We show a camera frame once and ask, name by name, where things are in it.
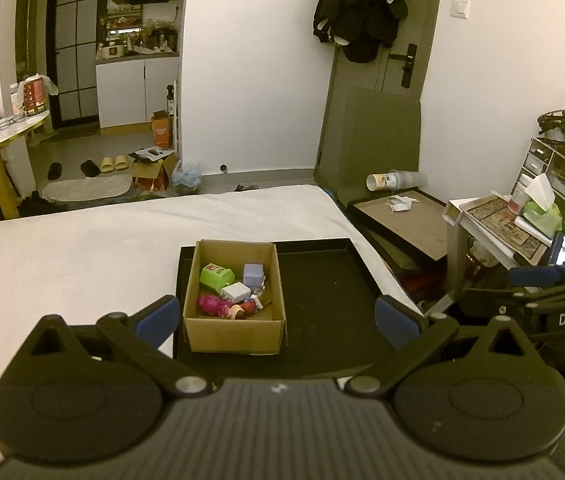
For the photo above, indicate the black tray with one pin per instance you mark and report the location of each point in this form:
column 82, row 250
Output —
column 322, row 310

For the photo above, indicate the eyeglasses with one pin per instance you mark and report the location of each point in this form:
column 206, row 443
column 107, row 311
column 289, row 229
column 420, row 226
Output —
column 11, row 123

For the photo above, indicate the small red figure toy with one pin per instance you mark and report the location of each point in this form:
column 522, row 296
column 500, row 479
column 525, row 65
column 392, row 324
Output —
column 250, row 307

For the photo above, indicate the purple toy cube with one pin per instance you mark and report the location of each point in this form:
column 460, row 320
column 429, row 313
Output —
column 253, row 275

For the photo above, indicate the olive green door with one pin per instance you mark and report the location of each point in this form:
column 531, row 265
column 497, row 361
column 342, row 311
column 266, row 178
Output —
column 415, row 10

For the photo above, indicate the red bag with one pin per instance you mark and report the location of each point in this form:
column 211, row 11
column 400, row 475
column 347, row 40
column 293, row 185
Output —
column 33, row 97

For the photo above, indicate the magazine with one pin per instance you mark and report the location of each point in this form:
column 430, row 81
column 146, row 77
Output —
column 151, row 154

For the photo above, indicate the dark woven basket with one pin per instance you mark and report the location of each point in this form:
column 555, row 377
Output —
column 554, row 127

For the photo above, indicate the white kitchen cabinet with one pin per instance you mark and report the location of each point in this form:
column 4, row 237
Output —
column 127, row 92

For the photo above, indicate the white toy block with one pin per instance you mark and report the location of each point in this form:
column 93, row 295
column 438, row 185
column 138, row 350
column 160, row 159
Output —
column 236, row 292

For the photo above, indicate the yellow slipper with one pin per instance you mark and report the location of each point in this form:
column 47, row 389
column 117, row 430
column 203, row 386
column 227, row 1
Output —
column 122, row 162
column 107, row 164

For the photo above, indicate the green tissue box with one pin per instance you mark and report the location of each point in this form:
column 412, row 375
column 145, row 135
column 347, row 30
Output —
column 542, row 215

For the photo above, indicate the small pink jar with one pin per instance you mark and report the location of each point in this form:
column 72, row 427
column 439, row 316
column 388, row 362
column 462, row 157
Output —
column 517, row 200

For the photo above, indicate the blue plastic bag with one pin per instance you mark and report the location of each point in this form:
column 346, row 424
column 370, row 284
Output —
column 186, row 177

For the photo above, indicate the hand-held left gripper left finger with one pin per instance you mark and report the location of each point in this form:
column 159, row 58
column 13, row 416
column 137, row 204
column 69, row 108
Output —
column 160, row 319

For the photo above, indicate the black hanging jacket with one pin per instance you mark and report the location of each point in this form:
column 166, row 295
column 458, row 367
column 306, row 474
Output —
column 357, row 0

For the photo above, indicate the magenta pig toy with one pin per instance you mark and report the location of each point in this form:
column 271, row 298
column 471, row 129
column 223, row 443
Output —
column 211, row 306

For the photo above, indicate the brown floor cardboard box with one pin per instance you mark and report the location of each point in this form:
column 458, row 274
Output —
column 152, row 177

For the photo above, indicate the rice cooker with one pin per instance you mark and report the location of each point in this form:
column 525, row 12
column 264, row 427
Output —
column 112, row 51

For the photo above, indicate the dark spray bottle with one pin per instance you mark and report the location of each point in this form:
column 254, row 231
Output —
column 170, row 102

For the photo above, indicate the black shoe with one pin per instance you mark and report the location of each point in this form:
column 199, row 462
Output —
column 55, row 171
column 91, row 169

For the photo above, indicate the white drawer organizer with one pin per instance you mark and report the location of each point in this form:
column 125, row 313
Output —
column 537, row 160

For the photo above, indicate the orange box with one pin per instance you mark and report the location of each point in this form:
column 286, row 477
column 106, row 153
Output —
column 163, row 132

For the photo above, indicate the green toy cube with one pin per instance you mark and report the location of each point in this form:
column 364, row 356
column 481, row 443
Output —
column 215, row 277

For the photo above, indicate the black framed board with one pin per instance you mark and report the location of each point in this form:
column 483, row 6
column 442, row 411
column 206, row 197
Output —
column 412, row 225

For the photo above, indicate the black framed glass door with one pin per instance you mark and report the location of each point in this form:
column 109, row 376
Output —
column 75, row 45

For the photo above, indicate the patterned table mat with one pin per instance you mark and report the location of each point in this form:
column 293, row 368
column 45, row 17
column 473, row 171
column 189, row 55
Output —
column 497, row 220

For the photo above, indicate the white light switch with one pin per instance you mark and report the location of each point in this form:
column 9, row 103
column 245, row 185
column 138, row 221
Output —
column 459, row 9

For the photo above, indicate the white side table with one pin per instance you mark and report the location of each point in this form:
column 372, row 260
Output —
column 454, row 260

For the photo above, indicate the cluttered kitchen shelf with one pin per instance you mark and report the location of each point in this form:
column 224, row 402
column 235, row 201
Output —
column 142, row 20

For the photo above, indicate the small pink figure toy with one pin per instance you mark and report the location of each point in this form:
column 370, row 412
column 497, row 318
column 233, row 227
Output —
column 236, row 312

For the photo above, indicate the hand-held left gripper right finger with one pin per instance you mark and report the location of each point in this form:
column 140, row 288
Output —
column 396, row 322

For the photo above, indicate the black cap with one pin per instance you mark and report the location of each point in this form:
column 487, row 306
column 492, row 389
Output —
column 360, row 50

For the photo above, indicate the white floor mat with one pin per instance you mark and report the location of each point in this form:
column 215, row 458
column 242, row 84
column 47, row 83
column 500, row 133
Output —
column 87, row 189

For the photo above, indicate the small bottle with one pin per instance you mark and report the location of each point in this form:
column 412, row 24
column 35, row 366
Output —
column 15, row 102

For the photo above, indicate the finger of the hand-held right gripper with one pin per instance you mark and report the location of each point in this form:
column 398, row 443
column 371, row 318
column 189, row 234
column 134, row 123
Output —
column 497, row 297
column 532, row 275

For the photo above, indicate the crumpled white tissue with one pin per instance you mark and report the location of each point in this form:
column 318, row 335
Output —
column 402, row 203

